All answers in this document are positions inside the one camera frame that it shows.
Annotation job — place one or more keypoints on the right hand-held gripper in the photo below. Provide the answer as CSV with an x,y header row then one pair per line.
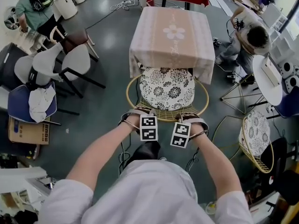
x,y
180,136

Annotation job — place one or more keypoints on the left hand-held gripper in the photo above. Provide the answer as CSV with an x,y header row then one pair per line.
x,y
148,129

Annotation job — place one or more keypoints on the person's left forearm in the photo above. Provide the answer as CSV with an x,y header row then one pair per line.
x,y
100,153

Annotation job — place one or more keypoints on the person's right forearm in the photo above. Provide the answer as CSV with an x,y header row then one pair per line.
x,y
215,162

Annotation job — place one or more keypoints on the grey chair black legs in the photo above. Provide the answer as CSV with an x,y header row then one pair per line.
x,y
21,66
77,62

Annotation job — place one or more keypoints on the table with pink tablecloth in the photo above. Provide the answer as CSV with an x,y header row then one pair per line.
x,y
172,31

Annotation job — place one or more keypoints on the black office chair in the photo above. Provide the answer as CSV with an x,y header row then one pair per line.
x,y
278,153

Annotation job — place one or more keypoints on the brown seat wooden chair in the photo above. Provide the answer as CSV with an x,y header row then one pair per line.
x,y
76,37

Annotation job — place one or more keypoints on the blue chair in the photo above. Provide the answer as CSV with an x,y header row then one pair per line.
x,y
17,101
289,104

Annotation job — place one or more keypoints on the person's right hand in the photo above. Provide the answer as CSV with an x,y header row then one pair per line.
x,y
197,129

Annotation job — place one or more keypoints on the person's left hand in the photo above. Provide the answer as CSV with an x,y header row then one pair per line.
x,y
134,121

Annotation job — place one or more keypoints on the person's black trousers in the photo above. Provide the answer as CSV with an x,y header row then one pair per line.
x,y
147,150

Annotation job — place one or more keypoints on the person's white right shoe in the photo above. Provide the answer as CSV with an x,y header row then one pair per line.
x,y
162,158

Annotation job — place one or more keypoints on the black power adapter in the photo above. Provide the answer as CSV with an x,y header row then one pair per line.
x,y
247,80

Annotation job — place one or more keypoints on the small black device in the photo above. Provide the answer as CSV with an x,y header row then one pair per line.
x,y
216,42

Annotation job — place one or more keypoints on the white round table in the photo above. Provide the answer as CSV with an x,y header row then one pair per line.
x,y
266,87

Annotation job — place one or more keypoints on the person's white shirt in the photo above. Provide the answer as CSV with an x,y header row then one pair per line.
x,y
149,195

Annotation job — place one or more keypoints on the white rectangular box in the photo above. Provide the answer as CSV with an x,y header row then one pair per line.
x,y
271,71

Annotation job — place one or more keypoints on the white crumpled cloth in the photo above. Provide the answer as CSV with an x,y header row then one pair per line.
x,y
40,104

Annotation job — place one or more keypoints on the white round speaker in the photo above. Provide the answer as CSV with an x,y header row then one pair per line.
x,y
293,84
286,69

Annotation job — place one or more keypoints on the white flat boards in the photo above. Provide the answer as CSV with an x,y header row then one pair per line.
x,y
219,2

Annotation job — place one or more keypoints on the brown cardboard box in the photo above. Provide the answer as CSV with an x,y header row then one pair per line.
x,y
25,132

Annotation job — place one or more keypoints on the beige board with round opening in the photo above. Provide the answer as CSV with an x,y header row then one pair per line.
x,y
35,41

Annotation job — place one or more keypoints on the white shelf unit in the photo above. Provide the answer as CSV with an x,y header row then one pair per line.
x,y
275,15

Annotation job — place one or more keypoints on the white cabinet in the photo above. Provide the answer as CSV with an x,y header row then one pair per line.
x,y
21,174

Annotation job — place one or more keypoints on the black case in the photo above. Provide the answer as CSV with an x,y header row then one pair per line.
x,y
11,64

